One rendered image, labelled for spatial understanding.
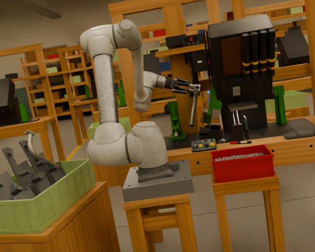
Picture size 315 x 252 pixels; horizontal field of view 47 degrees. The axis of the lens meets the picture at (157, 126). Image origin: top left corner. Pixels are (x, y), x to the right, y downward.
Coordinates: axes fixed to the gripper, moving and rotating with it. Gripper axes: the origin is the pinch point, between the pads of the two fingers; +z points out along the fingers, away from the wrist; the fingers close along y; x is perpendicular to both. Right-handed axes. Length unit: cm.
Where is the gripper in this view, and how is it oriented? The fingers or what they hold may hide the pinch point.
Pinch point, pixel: (193, 88)
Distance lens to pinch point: 249.3
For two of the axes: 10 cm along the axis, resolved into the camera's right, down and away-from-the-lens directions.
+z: 9.8, 2.1, -0.1
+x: -1.0, 5.1, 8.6
